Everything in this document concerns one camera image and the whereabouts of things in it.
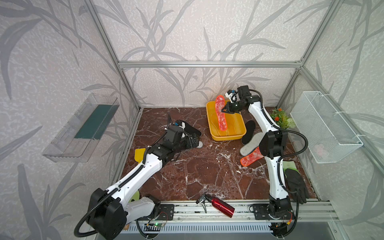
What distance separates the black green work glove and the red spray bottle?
366mm

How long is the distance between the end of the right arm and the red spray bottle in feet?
1.60

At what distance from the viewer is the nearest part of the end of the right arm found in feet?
2.46

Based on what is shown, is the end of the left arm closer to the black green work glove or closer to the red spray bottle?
the red spray bottle

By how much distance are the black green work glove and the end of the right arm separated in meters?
0.46

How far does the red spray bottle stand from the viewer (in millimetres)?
727

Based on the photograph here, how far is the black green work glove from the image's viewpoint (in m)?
0.80
